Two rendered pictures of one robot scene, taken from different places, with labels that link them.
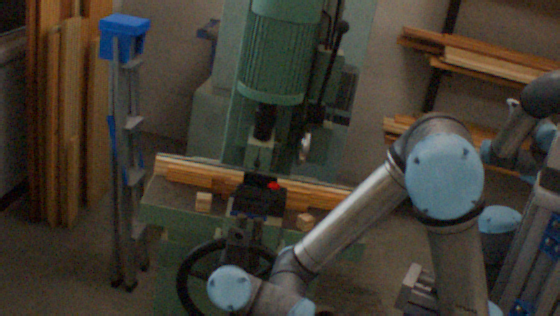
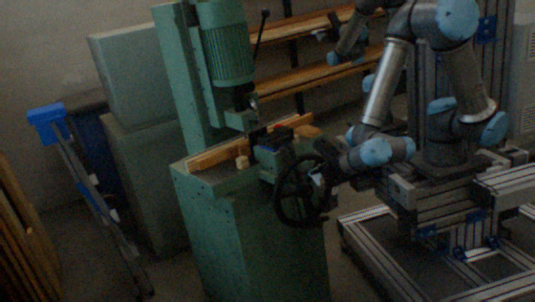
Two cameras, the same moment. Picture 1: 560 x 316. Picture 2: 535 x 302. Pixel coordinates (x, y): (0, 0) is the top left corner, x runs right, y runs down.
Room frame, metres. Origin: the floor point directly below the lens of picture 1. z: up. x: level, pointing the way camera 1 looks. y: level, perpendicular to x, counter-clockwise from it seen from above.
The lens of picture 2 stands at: (0.18, 0.83, 1.55)
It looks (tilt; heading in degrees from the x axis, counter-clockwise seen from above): 23 degrees down; 330
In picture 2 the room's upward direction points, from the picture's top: 10 degrees counter-clockwise
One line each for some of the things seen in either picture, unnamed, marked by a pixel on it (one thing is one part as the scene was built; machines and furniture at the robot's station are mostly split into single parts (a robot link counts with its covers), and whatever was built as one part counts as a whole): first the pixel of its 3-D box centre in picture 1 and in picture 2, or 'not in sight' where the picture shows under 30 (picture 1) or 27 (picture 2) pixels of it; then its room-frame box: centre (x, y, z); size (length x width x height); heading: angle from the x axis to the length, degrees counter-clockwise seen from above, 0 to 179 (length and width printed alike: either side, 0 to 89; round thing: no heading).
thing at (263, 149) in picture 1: (259, 150); (240, 119); (1.61, 0.06, 1.03); 0.14 x 0.07 x 0.09; 3
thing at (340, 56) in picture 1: (326, 73); not in sight; (1.81, -0.08, 1.23); 0.09 x 0.08 x 0.15; 3
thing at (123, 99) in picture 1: (123, 157); (96, 209); (2.31, 0.64, 0.58); 0.27 x 0.25 x 1.16; 85
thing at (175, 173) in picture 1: (276, 192); (260, 139); (1.59, -0.01, 0.92); 0.62 x 0.02 x 0.04; 93
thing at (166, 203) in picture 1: (252, 222); (267, 160); (1.48, 0.04, 0.87); 0.61 x 0.30 x 0.06; 93
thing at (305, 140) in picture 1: (303, 145); (249, 109); (1.73, -0.06, 1.02); 0.12 x 0.03 x 0.12; 3
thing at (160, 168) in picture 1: (258, 184); (247, 140); (1.61, 0.05, 0.93); 0.60 x 0.02 x 0.05; 93
